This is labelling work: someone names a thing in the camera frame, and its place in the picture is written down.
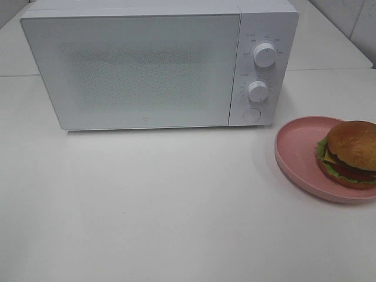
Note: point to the round white door button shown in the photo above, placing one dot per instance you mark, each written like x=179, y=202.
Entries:
x=252, y=115

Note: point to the white microwave knob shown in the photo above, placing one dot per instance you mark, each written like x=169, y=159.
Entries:
x=264, y=54
x=257, y=91

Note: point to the pink round plate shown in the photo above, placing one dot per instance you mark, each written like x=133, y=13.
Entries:
x=294, y=148

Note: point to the white microwave door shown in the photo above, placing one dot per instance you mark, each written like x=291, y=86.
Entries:
x=136, y=72

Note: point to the burger with lettuce and cheese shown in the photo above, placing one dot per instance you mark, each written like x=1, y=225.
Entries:
x=347, y=154

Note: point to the white microwave oven body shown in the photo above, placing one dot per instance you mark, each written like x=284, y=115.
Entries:
x=260, y=21

